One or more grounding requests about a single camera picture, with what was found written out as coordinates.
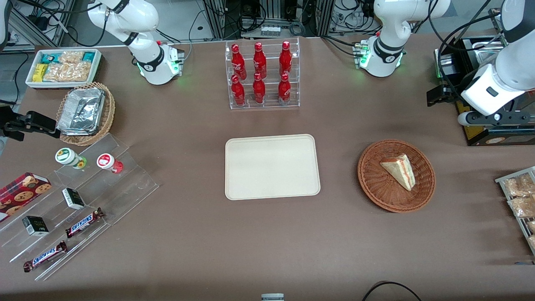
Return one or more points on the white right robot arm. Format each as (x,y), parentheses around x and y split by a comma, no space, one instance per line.
(144,25)

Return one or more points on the yellow snack packet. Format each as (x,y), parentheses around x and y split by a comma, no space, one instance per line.
(39,72)

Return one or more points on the cream rectangular serving tray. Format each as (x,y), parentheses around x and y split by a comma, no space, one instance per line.
(271,167)

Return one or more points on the brown round wicker basket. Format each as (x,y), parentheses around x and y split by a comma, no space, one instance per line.
(376,188)

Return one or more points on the clear acrylic stepped riser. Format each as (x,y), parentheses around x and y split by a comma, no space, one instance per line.
(54,225)
(129,184)

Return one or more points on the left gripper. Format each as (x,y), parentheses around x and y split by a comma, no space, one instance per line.
(446,93)

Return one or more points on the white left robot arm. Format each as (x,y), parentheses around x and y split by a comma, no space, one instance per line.
(388,25)

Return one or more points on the Snickers chocolate bar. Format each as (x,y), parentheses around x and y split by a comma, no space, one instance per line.
(83,223)
(45,256)

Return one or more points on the white rectangular snack bin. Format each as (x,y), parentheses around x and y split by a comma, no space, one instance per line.
(31,81)

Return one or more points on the clear bag of fried snacks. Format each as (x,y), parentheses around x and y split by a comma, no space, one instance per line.
(520,186)
(522,207)

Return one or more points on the clear acrylic bottle rack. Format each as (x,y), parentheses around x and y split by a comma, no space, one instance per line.
(269,104)

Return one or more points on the triangular sandwich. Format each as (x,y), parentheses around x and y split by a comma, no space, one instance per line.
(400,170)

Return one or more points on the black glass display cabinet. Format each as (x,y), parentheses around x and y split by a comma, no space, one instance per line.
(497,136)

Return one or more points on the teal snack packet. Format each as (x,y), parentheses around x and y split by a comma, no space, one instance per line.
(89,57)
(50,57)

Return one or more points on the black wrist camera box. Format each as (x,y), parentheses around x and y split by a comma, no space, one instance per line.
(442,95)

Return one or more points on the clear bag of crackers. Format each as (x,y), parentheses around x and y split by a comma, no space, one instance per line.
(67,72)
(71,57)

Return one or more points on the aluminium foil container stack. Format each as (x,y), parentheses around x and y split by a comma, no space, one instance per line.
(81,110)

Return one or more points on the green lidded white jar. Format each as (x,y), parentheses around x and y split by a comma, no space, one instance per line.
(67,156)

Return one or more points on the red tartan cookie box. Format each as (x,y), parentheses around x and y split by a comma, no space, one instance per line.
(21,192)

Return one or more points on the small black carton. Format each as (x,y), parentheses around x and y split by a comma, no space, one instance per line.
(35,225)
(73,198)

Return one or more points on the light tan wicker basket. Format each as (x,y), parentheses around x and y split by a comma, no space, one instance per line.
(108,113)

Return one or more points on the white power strip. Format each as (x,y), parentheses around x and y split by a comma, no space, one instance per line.
(270,30)

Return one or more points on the red cola bottle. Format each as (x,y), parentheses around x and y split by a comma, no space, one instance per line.
(284,90)
(285,58)
(238,62)
(259,90)
(259,60)
(238,92)

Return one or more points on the red lidded white jar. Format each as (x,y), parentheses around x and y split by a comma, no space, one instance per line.
(106,161)

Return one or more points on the small grey device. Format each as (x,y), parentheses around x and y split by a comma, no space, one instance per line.
(272,297)

